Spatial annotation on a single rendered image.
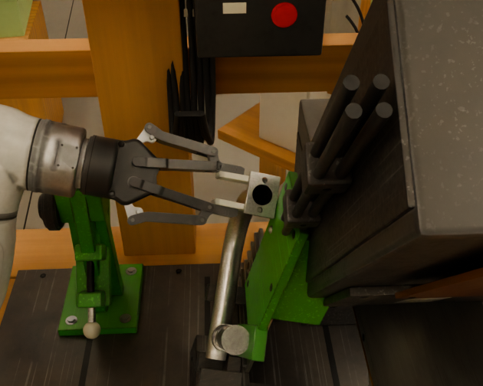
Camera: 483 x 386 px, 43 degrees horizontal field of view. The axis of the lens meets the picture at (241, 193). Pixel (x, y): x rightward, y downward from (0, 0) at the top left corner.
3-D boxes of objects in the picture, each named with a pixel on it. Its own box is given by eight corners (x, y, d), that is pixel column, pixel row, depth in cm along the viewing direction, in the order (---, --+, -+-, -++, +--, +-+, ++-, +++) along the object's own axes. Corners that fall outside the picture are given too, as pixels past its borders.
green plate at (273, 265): (308, 357, 81) (369, 244, 68) (248, 349, 80) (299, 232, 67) (297, 292, 90) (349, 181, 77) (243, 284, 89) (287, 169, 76)
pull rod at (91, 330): (100, 342, 98) (95, 318, 94) (83, 342, 98) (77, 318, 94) (105, 315, 102) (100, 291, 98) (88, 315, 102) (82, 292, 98)
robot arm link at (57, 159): (39, 111, 71) (91, 121, 72) (47, 125, 80) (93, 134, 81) (23, 188, 70) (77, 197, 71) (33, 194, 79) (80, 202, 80)
